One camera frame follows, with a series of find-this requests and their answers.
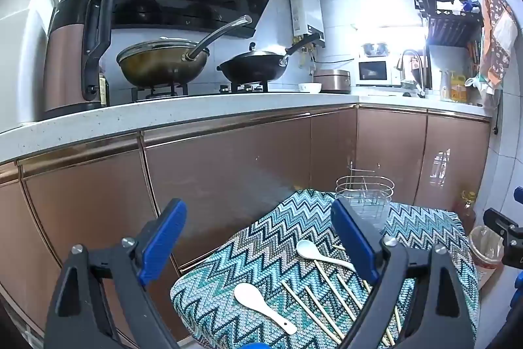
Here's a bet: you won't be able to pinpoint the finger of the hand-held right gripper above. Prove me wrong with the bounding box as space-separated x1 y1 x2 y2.
483 209 523 267

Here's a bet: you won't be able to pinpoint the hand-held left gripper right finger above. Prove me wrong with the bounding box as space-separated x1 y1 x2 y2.
330 199 479 349

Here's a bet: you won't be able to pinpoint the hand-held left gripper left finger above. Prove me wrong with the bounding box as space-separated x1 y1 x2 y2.
43 199 189 349

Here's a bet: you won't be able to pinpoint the wire utensil holder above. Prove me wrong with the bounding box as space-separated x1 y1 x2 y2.
335 161 395 231

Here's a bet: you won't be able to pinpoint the white soup spoon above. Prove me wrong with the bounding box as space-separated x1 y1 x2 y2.
296 239 356 272

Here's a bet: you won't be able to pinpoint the group of bamboo chopsticks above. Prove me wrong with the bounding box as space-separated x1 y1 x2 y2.
281 245 397 347

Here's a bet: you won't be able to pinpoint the white rice paddle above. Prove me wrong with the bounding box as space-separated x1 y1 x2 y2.
234 283 297 335

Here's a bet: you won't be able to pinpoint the large cooking oil bottle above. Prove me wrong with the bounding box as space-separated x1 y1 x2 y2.
453 190 479 235

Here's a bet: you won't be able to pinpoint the zigzag patterned cloth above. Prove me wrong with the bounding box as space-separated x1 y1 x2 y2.
169 189 479 349

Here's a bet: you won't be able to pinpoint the bronze base cabinets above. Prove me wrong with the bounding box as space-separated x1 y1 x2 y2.
0 104 491 345

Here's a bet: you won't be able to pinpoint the white stone countertop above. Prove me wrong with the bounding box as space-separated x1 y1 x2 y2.
0 85 495 166

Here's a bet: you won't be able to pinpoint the hanging plastic bags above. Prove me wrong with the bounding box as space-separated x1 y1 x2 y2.
466 73 503 106

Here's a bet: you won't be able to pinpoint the black gas stove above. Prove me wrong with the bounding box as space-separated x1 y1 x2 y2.
131 81 303 102

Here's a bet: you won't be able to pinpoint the yellow detergent bottle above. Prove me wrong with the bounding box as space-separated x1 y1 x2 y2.
449 72 468 103

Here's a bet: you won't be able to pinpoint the bronze rice cooker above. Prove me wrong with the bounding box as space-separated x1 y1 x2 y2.
312 69 352 94

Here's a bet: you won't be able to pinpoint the dark sauce bottle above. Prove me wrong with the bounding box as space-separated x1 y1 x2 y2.
98 71 111 106

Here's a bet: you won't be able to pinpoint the white microwave oven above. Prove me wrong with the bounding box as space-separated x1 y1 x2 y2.
355 57 403 87

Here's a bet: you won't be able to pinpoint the golden wok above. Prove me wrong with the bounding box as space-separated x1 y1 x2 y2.
116 14 253 88

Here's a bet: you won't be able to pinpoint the steel kitchen faucet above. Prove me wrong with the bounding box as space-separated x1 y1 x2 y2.
396 50 426 98

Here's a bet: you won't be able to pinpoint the black wok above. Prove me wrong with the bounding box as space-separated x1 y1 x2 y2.
216 32 321 84

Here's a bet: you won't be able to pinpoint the glass wok lid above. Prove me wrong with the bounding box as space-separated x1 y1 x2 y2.
118 38 201 55

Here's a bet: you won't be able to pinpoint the bronze thermal kettle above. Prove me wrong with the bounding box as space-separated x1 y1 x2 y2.
41 0 117 121

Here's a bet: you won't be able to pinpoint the patterned hanging apron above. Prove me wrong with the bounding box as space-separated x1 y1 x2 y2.
466 0 519 88

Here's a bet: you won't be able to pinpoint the black wok lid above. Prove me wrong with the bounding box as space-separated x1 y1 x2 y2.
223 42 287 59

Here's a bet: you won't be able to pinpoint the white water heater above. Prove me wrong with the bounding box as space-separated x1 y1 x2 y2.
289 0 326 47

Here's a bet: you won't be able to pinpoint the white packets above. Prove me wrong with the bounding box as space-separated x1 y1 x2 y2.
436 0 481 15

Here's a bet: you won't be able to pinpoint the white tall appliance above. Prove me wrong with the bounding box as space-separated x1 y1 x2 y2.
0 0 62 133

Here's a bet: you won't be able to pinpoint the black wall rack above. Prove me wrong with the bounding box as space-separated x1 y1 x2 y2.
406 0 485 47

